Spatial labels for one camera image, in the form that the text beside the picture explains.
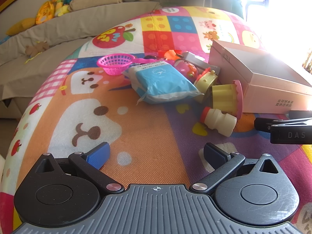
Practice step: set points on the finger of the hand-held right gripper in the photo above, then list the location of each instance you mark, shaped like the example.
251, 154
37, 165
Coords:
265, 124
301, 114

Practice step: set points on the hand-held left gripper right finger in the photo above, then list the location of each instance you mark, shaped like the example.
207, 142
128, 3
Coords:
214, 154

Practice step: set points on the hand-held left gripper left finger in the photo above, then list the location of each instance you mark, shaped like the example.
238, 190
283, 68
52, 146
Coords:
98, 154

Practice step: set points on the white bottle with red cap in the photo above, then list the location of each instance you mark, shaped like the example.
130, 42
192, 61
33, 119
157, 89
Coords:
219, 121

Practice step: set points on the pink cardboard box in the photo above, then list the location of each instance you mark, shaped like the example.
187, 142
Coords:
263, 78

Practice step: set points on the yellow toy cup pink rim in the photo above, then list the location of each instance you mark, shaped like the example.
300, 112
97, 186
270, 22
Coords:
224, 97

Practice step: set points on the yellow toy alarm clock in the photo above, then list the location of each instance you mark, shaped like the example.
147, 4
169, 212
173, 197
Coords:
207, 81

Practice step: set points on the pink plastic toy strainer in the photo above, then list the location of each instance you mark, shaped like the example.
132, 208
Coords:
114, 64

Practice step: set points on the blue tissue packet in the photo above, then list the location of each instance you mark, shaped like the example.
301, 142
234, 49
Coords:
160, 80

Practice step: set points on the pink toy figure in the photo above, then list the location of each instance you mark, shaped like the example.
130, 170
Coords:
184, 68

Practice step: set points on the grey card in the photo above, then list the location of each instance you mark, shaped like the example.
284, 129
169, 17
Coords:
192, 58

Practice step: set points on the red toy bowl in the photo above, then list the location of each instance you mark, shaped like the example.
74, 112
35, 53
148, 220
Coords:
179, 52

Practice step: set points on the orange toy cup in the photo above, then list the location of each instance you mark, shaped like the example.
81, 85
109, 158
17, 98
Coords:
170, 54

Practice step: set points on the colourful cartoon play mat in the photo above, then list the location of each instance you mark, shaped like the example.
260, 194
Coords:
146, 126

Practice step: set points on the brown plush toy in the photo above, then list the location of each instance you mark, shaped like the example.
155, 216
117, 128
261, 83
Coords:
36, 48

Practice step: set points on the green cloth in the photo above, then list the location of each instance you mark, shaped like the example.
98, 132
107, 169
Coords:
237, 2

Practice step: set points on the beige sofa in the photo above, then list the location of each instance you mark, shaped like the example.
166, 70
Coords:
61, 34

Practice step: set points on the yellow pillow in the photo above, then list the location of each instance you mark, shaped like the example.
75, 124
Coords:
20, 26

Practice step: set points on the beige cushion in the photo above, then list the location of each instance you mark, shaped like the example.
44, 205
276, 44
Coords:
95, 2

